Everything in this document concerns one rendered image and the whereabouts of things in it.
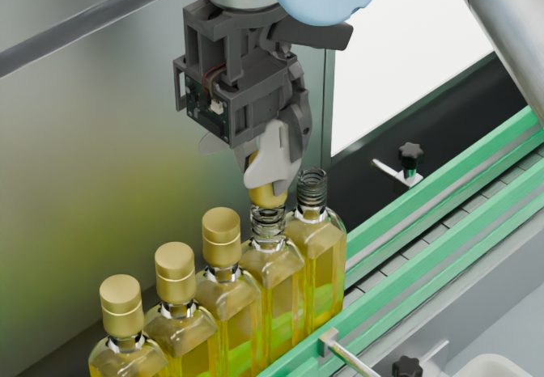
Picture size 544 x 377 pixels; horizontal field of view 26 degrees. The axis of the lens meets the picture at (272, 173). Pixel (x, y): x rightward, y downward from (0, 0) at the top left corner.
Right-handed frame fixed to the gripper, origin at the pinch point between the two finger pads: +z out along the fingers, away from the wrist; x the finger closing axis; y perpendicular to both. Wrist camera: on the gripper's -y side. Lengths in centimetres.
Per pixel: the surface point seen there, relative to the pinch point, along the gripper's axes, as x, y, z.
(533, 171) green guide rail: 3.8, -39.5, 22.3
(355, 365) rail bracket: 9.0, -3.7, 22.9
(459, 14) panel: -12.5, -43.4, 9.8
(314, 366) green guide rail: 6.4, -0.4, 22.7
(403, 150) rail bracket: -6.1, -27.1, 17.8
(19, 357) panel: -11.8, 21.8, 18.8
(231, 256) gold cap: 1.6, 6.0, 5.9
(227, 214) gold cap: -0.1, 4.8, 2.7
